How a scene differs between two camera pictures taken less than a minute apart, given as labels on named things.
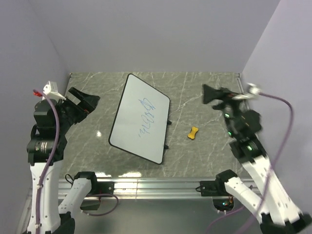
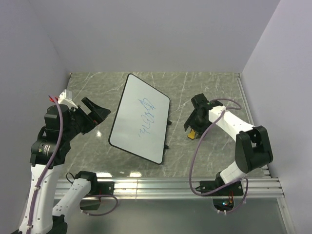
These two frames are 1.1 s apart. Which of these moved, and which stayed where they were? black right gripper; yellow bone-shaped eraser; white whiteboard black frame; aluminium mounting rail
Moved: black right gripper
Stayed: white whiteboard black frame; yellow bone-shaped eraser; aluminium mounting rail
